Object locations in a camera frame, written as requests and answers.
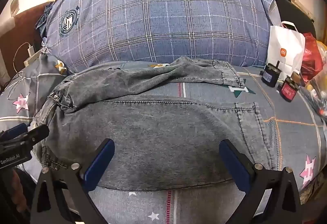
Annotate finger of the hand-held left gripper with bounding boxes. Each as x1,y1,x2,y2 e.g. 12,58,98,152
1,123,28,138
26,124,50,146

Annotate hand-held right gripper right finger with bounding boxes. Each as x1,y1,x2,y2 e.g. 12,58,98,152
219,139,303,224

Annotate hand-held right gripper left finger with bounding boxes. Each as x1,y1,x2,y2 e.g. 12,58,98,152
30,138,115,224

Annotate grey denim pants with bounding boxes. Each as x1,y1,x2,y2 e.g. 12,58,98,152
33,57,281,191

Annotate grey star print bed sheet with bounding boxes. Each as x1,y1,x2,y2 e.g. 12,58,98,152
0,54,327,224

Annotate black box with red label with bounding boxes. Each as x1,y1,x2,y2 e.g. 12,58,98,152
279,74,299,102

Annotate black jar, purple label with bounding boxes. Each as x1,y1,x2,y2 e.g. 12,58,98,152
261,60,281,87

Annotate brown wooden furniture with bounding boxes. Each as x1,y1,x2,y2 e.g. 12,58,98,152
0,2,54,92

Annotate clear plastic bag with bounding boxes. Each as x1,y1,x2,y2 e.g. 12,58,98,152
299,66,327,117

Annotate dark blue cloth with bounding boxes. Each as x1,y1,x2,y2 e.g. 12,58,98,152
35,2,55,37

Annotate red plastic bag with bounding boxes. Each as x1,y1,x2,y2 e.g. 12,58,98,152
300,32,324,80

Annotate white paper bag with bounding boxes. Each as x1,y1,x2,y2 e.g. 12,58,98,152
266,21,306,81

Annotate yellow bag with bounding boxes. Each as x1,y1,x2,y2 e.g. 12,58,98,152
317,40,327,61

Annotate blue plaid duvet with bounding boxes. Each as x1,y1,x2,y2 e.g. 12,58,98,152
42,0,281,74

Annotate black furniture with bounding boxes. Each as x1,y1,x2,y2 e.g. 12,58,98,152
274,0,316,35

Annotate white cable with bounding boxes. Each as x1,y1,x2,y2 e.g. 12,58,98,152
6,43,31,99

